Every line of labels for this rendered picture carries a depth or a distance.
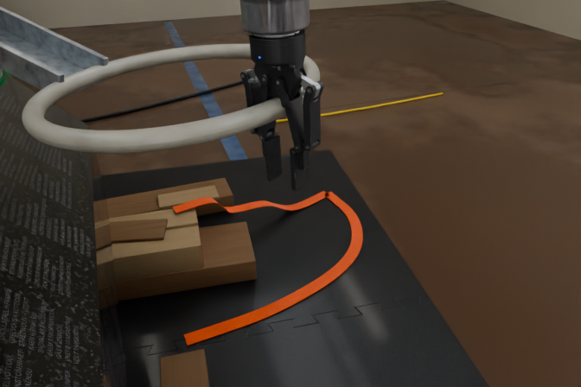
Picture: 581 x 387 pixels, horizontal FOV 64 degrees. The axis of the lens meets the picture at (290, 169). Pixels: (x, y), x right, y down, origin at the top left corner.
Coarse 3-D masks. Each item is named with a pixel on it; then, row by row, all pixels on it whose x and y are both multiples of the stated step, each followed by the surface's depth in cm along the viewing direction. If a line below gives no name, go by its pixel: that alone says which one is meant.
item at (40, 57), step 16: (0, 16) 97; (16, 16) 95; (0, 32) 97; (16, 32) 97; (32, 32) 95; (48, 32) 94; (0, 48) 85; (16, 48) 94; (32, 48) 95; (48, 48) 96; (64, 48) 94; (80, 48) 92; (0, 64) 87; (16, 64) 85; (32, 64) 84; (48, 64) 92; (64, 64) 94; (80, 64) 94; (96, 64) 92; (32, 80) 86; (48, 80) 84
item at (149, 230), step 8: (112, 224) 163; (120, 224) 163; (128, 224) 163; (136, 224) 163; (144, 224) 163; (152, 224) 163; (160, 224) 163; (112, 232) 159; (120, 232) 159; (128, 232) 159; (136, 232) 159; (144, 232) 159; (152, 232) 159; (160, 232) 159; (112, 240) 155; (120, 240) 155; (128, 240) 156; (136, 240) 156; (144, 240) 156; (152, 240) 157
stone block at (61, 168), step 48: (0, 96) 108; (0, 144) 93; (0, 192) 82; (48, 192) 93; (96, 192) 113; (0, 240) 73; (48, 240) 82; (96, 240) 93; (0, 288) 66; (48, 288) 73; (96, 288) 81; (0, 336) 61; (48, 336) 66; (96, 336) 72; (0, 384) 56; (48, 384) 60; (96, 384) 66
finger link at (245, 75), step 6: (246, 72) 67; (246, 78) 67; (246, 84) 68; (258, 84) 69; (246, 90) 68; (252, 90) 68; (258, 90) 69; (246, 96) 69; (252, 96) 68; (258, 96) 69; (246, 102) 69; (252, 102) 69; (258, 102) 70; (252, 132) 71
